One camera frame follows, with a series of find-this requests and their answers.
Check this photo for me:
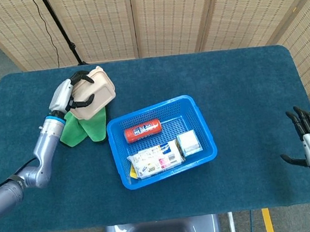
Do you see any thin black hanging cable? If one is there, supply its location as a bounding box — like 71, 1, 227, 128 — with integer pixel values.
31, 0, 61, 70

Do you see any yellow floor tape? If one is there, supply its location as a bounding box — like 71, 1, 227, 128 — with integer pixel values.
261, 207, 275, 232

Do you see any blue plastic basket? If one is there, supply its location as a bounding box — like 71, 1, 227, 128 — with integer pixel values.
103, 91, 222, 193

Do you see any white table leg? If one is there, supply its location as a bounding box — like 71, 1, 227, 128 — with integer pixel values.
227, 211, 238, 232

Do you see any bamboo folding screen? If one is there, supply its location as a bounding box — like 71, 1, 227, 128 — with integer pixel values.
0, 0, 310, 140

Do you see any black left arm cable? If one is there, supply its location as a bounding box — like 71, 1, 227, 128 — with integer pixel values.
0, 157, 42, 196

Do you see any orange drink can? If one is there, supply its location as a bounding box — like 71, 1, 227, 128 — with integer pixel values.
122, 117, 164, 145

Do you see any blue floor cable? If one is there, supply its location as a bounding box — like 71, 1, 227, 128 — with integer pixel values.
247, 209, 255, 232

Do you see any white snack packet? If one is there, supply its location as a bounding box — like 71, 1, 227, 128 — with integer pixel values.
124, 138, 187, 181

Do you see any beige food container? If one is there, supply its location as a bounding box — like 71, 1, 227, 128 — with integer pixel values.
65, 64, 119, 123

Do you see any black tripod stand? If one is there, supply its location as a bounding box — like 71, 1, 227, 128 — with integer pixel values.
40, 0, 90, 70

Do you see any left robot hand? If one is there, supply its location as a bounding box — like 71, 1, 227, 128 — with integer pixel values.
45, 69, 99, 117

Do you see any teal table mat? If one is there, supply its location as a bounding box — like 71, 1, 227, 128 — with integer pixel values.
0, 38, 310, 232

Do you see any green microfibre cloth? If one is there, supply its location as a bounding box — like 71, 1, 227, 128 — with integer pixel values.
56, 106, 110, 149

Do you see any small blue box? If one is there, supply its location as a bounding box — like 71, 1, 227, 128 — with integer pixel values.
175, 129, 204, 159

